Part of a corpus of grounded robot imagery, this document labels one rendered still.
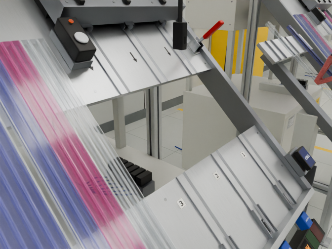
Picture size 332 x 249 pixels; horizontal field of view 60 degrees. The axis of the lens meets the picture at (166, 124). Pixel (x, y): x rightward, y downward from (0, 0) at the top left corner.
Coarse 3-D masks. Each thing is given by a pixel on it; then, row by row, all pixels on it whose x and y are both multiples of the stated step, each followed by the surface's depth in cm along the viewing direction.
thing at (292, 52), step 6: (270, 24) 79; (270, 30) 79; (276, 30) 79; (276, 36) 79; (282, 36) 79; (282, 42) 78; (288, 42) 79; (288, 48) 78; (294, 54) 77; (300, 60) 77; (306, 66) 76; (312, 72) 76; (312, 78) 76; (324, 84) 75; (324, 90) 75; (330, 90) 75; (330, 96) 74
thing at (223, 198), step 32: (256, 128) 71; (224, 160) 58; (256, 160) 64; (160, 192) 46; (192, 192) 50; (224, 192) 54; (256, 192) 59; (288, 192) 63; (192, 224) 46; (224, 224) 50; (256, 224) 54
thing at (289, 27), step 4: (288, 28) 97; (292, 28) 97; (292, 32) 97; (296, 32) 97; (296, 36) 96; (300, 40) 96; (304, 44) 95; (308, 48) 95; (312, 52) 94; (312, 56) 95; (316, 56) 94; (316, 60) 94; (320, 60) 94; (320, 64) 94; (328, 72) 93
